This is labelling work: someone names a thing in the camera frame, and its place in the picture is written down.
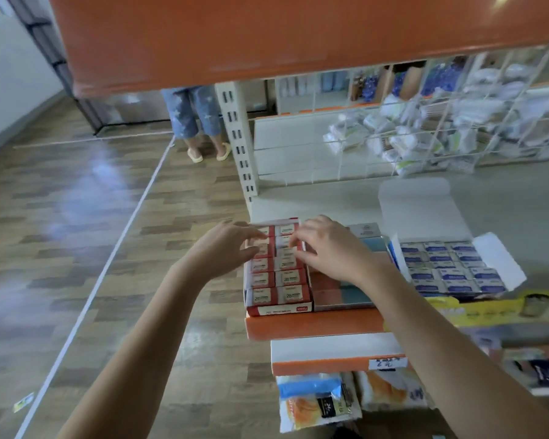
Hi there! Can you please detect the blue orange snack packet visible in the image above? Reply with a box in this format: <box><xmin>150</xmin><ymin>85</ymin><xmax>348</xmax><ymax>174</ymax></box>
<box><xmin>275</xmin><ymin>371</ymin><xmax>364</xmax><ymax>434</ymax></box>

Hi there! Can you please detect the paper scrap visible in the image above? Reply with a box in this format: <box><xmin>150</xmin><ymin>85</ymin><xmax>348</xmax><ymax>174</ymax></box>
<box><xmin>12</xmin><ymin>393</ymin><xmax>37</xmax><ymax>414</ymax></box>

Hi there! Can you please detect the box of pink-blue erasers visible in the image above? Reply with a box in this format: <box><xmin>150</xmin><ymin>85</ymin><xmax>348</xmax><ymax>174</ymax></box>
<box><xmin>308</xmin><ymin>222</ymin><xmax>391</xmax><ymax>313</ymax></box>

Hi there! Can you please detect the person's right hand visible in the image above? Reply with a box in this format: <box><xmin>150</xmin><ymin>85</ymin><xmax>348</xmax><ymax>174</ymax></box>
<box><xmin>293</xmin><ymin>215</ymin><xmax>387</xmax><ymax>287</ymax></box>

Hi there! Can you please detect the red eraser display box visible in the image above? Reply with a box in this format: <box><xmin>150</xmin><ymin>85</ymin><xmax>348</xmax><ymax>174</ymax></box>
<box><xmin>242</xmin><ymin>217</ymin><xmax>315</xmax><ymax>318</ymax></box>

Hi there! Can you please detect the white wire grid panel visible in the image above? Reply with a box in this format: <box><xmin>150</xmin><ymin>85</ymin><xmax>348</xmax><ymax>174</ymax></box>
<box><xmin>249</xmin><ymin>45</ymin><xmax>549</xmax><ymax>190</ymax></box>

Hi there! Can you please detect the person's left hand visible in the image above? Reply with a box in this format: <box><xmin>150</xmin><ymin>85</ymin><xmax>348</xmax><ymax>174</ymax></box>
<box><xmin>178</xmin><ymin>220</ymin><xmax>268</xmax><ymax>284</ymax></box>

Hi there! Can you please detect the pile of white packets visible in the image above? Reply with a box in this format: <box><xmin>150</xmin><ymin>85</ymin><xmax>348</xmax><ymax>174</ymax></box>
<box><xmin>321</xmin><ymin>48</ymin><xmax>549</xmax><ymax>178</ymax></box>

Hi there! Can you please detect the black metal rack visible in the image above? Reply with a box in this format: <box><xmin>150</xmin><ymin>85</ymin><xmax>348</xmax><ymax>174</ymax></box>
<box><xmin>4</xmin><ymin>0</ymin><xmax>278</xmax><ymax>136</ymax></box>

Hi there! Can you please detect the row of blue bottles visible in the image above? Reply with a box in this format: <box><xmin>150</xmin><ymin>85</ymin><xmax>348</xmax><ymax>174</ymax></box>
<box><xmin>279</xmin><ymin>55</ymin><xmax>470</xmax><ymax>113</ymax></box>

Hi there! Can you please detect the person's right forearm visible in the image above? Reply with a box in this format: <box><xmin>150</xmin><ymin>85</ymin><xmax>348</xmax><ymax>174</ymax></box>
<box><xmin>361</xmin><ymin>260</ymin><xmax>549</xmax><ymax>439</ymax></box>

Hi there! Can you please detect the blue white eraser box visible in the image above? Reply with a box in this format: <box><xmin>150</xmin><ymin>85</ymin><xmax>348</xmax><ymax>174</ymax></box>
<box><xmin>377</xmin><ymin>176</ymin><xmax>529</xmax><ymax>302</ymax></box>

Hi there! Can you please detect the white orange metal shelf unit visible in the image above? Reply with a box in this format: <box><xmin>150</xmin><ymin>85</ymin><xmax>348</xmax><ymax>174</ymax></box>
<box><xmin>46</xmin><ymin>0</ymin><xmax>549</xmax><ymax>426</ymax></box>

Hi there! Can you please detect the person's left forearm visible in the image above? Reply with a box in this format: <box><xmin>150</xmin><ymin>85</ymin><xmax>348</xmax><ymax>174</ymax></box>
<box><xmin>59</xmin><ymin>265</ymin><xmax>216</xmax><ymax>439</ymax></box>

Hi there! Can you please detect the yellow price label strip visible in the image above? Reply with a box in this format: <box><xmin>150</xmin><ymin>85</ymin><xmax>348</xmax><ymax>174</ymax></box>
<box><xmin>428</xmin><ymin>288</ymin><xmax>549</xmax><ymax>329</ymax></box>

